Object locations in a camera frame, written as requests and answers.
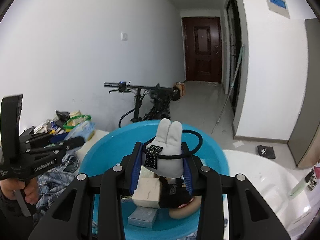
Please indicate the beige cardboard box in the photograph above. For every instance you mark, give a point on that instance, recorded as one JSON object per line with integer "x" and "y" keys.
{"x": 148, "y": 191}

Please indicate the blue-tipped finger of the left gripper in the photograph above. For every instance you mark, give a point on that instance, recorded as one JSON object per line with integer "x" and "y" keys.
{"x": 43, "y": 138}

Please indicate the yellow container green lid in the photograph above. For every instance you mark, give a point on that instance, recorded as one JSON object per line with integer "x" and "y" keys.
{"x": 75, "y": 121}

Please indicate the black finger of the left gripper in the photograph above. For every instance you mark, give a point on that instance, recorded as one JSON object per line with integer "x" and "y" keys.
{"x": 66, "y": 145}

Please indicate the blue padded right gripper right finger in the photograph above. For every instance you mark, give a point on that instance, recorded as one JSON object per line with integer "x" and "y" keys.
{"x": 187, "y": 173}

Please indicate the brown cardboard box on floor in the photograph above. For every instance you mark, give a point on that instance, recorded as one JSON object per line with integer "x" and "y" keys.
{"x": 181, "y": 87}

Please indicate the green pump bottle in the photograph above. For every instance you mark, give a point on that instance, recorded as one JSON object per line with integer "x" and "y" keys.
{"x": 302, "y": 184}

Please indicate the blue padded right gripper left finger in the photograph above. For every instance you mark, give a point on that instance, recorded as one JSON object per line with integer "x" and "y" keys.
{"x": 135, "y": 164}

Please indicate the person's left hand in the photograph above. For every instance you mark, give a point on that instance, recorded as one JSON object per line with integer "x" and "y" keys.
{"x": 12, "y": 185}

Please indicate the tan oval soap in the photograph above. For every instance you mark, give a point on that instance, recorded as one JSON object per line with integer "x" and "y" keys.
{"x": 187, "y": 210}

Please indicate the white wall switch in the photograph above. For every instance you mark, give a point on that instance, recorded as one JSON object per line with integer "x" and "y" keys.
{"x": 123, "y": 36}

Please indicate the blue plaid shirt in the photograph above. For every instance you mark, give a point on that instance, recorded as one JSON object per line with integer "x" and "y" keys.
{"x": 53, "y": 183}

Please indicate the long mop pole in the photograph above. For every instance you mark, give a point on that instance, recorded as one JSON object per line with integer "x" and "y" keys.
{"x": 239, "y": 61}

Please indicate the blue tissue pack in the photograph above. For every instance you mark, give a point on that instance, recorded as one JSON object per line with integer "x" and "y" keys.
{"x": 85, "y": 129}

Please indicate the black bag on floor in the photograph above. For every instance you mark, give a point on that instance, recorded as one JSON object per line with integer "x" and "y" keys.
{"x": 266, "y": 151}

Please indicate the dark brown entry door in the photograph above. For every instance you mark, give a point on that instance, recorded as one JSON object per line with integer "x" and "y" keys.
{"x": 202, "y": 49}

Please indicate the grey phone case box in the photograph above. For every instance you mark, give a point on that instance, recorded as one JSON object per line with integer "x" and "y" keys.
{"x": 143, "y": 217}

